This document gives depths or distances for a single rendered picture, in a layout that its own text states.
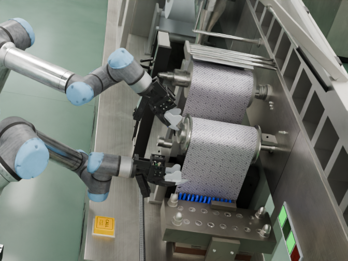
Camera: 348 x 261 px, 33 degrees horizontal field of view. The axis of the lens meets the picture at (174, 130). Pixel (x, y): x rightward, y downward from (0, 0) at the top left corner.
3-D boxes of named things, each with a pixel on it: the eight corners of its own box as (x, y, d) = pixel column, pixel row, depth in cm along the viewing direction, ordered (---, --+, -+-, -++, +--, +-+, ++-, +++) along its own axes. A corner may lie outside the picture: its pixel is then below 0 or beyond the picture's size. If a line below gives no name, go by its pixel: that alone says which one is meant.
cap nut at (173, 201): (167, 199, 211) (170, 190, 209) (176, 201, 212) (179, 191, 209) (167, 206, 208) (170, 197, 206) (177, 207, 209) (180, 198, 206)
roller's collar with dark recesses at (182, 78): (171, 80, 229) (174, 65, 225) (186, 82, 230) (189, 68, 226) (171, 88, 223) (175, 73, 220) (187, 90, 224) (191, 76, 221)
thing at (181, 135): (176, 146, 210) (177, 128, 214) (182, 147, 210) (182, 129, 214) (181, 136, 204) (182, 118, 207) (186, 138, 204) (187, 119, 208)
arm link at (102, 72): (75, 80, 197) (98, 68, 191) (93, 69, 206) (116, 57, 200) (87, 100, 198) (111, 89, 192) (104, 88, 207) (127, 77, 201)
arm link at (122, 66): (108, 52, 197) (127, 42, 192) (129, 74, 202) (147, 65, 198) (101, 67, 192) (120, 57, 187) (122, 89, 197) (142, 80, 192)
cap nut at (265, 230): (258, 229, 209) (262, 220, 207) (268, 231, 210) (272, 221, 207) (260, 237, 206) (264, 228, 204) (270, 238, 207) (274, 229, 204)
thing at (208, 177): (174, 193, 217) (186, 153, 207) (235, 201, 221) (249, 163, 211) (174, 193, 216) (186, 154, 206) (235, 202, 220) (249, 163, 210)
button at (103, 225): (94, 220, 213) (95, 215, 212) (113, 222, 214) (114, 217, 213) (93, 233, 207) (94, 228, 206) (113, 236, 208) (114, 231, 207)
